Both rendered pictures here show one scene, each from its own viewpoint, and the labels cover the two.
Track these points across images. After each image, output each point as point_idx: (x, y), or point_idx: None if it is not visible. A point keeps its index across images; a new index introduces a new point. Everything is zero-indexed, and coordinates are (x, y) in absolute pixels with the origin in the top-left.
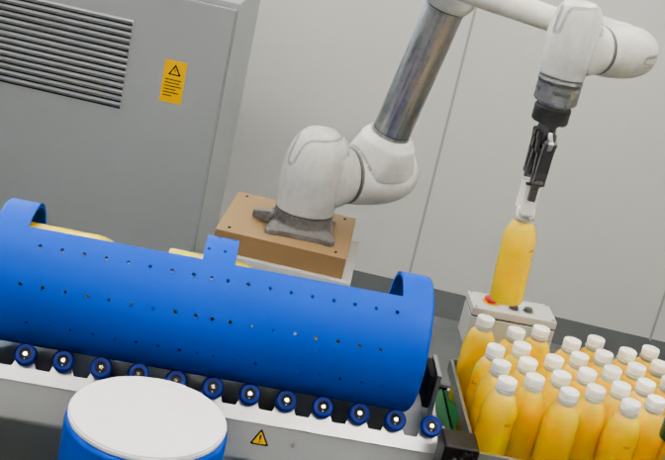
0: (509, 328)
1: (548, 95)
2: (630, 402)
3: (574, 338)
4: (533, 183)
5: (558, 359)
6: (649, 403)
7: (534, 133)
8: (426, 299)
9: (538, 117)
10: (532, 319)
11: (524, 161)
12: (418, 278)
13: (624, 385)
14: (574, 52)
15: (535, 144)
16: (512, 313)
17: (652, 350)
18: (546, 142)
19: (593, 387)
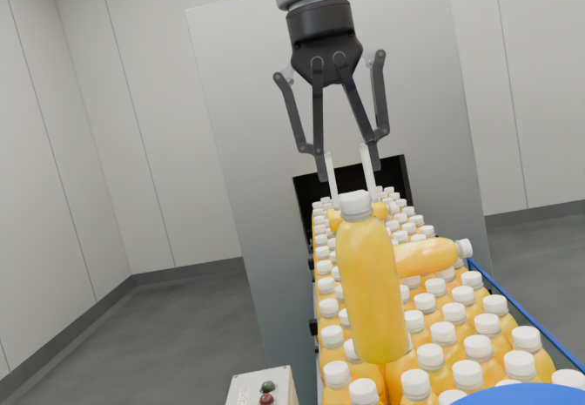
0: (366, 393)
1: None
2: (495, 300)
3: (348, 342)
4: (389, 130)
5: (433, 347)
6: (471, 296)
7: (320, 65)
8: (582, 394)
9: (343, 21)
10: (289, 385)
11: (295, 138)
12: (511, 402)
13: (452, 306)
14: None
15: (344, 77)
16: (283, 402)
17: (333, 301)
18: (384, 50)
19: (488, 320)
